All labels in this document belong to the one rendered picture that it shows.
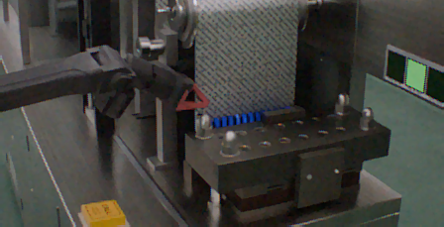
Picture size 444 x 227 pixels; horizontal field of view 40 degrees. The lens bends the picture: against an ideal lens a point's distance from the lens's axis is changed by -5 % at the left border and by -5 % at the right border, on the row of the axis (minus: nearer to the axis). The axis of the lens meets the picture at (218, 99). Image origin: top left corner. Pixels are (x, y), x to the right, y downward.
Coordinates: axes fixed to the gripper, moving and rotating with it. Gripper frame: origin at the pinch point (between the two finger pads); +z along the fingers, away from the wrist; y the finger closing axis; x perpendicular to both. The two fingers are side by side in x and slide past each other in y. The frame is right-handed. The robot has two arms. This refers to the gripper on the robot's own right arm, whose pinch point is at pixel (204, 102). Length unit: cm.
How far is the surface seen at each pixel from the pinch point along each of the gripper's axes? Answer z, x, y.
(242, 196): 5.9, -11.0, 18.9
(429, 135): 247, 18, -155
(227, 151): -1.1, -4.1, 17.6
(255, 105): 11.3, 3.9, 0.3
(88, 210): -17.0, -26.8, 9.2
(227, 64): 0.6, 9.1, 0.3
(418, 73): 19.9, 25.2, 30.8
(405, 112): 258, 24, -193
